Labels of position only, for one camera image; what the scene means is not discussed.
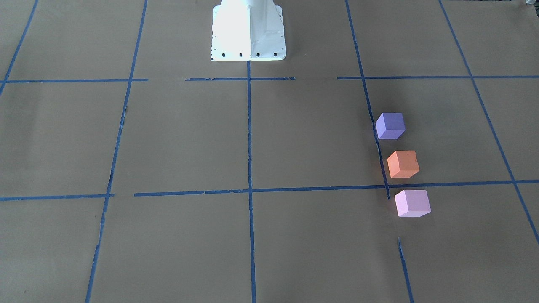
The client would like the purple foam cube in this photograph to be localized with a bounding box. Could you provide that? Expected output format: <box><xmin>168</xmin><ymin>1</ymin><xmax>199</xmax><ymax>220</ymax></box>
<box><xmin>375</xmin><ymin>112</ymin><xmax>406</xmax><ymax>140</ymax></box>

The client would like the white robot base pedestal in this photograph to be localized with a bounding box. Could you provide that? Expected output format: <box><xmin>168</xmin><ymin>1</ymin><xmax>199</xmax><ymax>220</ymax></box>
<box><xmin>211</xmin><ymin>0</ymin><xmax>287</xmax><ymax>61</ymax></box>

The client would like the orange foam cube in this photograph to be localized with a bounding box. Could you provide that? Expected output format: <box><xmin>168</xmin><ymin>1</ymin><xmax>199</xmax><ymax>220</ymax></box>
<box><xmin>387</xmin><ymin>150</ymin><xmax>420</xmax><ymax>178</ymax></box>

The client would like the pink foam cube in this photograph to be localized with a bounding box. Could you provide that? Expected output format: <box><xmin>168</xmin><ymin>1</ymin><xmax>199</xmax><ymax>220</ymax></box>
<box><xmin>395</xmin><ymin>190</ymin><xmax>431</xmax><ymax>217</ymax></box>

